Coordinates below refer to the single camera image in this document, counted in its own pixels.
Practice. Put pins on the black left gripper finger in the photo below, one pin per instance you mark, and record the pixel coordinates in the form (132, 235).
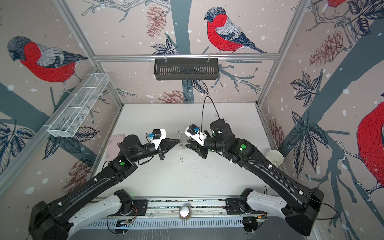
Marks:
(171, 142)
(168, 148)

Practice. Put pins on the black hanging basket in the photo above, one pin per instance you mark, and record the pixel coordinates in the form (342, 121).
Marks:
(186, 69)

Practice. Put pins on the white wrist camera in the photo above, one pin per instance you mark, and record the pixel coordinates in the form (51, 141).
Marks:
(156, 137)
(195, 133)

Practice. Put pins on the white mug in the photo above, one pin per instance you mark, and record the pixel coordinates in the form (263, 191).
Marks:
(275, 157)

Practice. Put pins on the silver push button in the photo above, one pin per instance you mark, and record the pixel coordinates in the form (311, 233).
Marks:
(185, 212)

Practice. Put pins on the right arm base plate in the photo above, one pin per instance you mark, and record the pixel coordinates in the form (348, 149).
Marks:
(236, 207)

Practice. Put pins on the white wire mesh basket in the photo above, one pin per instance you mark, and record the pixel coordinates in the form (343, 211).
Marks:
(81, 102)

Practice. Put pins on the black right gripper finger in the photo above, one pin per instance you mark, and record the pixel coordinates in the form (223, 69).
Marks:
(195, 148)
(191, 144)

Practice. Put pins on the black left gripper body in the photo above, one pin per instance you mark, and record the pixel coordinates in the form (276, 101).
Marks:
(159, 150)

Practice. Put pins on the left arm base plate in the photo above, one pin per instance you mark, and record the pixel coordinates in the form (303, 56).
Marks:
(133, 208)

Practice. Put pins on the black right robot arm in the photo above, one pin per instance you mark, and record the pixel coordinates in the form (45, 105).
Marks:
(298, 205)

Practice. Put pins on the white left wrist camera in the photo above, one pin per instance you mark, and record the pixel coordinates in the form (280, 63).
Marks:
(156, 137)

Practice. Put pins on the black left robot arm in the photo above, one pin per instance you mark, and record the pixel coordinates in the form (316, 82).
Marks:
(64, 216)

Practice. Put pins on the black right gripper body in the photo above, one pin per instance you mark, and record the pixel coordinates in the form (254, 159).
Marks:
(211, 144)

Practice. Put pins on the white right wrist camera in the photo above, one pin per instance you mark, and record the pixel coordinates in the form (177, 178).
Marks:
(195, 133)

